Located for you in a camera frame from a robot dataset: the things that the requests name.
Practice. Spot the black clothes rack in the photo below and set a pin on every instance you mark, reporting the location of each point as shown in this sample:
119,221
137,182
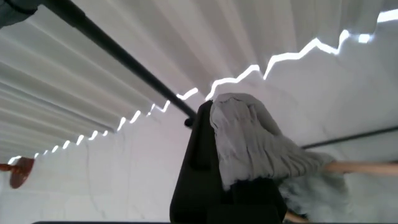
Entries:
124,56

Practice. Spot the pink clothes hanger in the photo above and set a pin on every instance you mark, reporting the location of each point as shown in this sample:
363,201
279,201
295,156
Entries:
367,168

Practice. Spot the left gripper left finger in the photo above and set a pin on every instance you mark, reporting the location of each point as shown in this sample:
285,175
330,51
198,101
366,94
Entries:
196,177

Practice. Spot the white curtain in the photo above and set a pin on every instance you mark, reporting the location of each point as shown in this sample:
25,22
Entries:
217,37

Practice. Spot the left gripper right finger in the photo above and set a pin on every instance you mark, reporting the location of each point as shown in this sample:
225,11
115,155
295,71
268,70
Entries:
255,202

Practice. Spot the reddish brown round object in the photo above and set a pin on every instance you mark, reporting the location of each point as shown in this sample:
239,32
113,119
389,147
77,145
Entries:
21,172

